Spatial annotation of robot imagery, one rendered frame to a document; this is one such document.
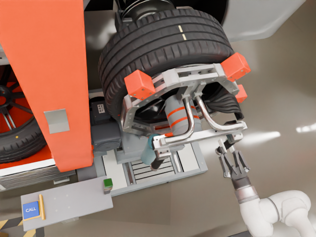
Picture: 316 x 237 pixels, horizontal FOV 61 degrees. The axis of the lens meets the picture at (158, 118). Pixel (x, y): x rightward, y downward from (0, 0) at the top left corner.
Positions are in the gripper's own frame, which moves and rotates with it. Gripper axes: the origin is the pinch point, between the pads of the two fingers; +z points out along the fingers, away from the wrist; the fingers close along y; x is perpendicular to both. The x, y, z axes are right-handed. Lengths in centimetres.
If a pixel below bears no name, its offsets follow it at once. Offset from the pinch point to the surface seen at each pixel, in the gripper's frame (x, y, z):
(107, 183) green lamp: -17, -55, 0
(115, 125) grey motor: -42, -41, 39
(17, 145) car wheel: -34, -95, 34
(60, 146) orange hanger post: 5, -72, 13
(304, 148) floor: -83, 122, 1
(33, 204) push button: -35, -90, 2
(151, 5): 14, -18, 76
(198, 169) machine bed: -75, 16, 5
